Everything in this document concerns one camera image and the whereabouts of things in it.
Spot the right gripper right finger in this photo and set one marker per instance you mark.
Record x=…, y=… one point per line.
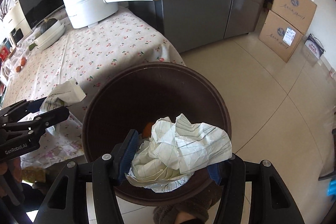
x=215, y=173

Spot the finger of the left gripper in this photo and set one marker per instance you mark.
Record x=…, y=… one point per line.
x=50, y=118
x=34, y=106

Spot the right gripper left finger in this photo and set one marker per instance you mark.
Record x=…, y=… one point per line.
x=126, y=155

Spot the white paper bag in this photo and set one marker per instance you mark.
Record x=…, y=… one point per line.
x=64, y=95

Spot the white paper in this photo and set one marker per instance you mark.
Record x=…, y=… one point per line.
x=175, y=151

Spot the brown plastic trash bin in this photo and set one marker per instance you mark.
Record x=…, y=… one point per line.
x=143, y=94

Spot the left human hand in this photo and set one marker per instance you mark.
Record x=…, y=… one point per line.
x=16, y=172

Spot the brown fuzzy slipper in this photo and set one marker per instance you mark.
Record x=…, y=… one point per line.
x=192, y=210

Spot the red jar on shelf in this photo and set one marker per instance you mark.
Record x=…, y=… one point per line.
x=4, y=52

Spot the white ceramic bowl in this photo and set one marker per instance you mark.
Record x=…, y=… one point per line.
x=50, y=36

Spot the cherry print tablecloth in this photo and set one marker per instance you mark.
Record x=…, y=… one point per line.
x=91, y=56

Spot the dark green squash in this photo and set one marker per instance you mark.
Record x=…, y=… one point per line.
x=47, y=24

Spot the blue plastic stool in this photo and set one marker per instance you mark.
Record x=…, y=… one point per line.
x=331, y=191

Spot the lower cardboard box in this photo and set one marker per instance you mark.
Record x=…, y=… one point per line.
x=280, y=36

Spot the cardboard box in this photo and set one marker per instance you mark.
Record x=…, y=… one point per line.
x=280, y=36
x=298, y=13

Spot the small printed bag on floor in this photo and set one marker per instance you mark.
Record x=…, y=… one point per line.
x=315, y=46

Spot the upper cardboard box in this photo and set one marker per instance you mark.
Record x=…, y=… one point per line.
x=298, y=13

